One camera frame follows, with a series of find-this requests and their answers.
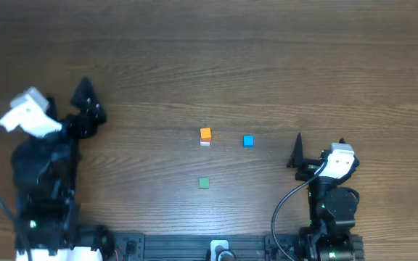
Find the mounting rail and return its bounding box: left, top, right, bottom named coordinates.
left=102, top=231, right=366, bottom=261

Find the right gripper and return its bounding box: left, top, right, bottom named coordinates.
left=286, top=132, right=347, bottom=182

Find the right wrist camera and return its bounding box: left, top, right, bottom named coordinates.
left=324, top=142, right=356, bottom=180

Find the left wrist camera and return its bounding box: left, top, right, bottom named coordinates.
left=0, top=86, right=63, bottom=139

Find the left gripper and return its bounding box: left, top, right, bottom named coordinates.
left=46, top=76, right=107, bottom=141

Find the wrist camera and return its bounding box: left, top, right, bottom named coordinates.
left=324, top=142, right=356, bottom=180
left=0, top=86, right=63, bottom=139

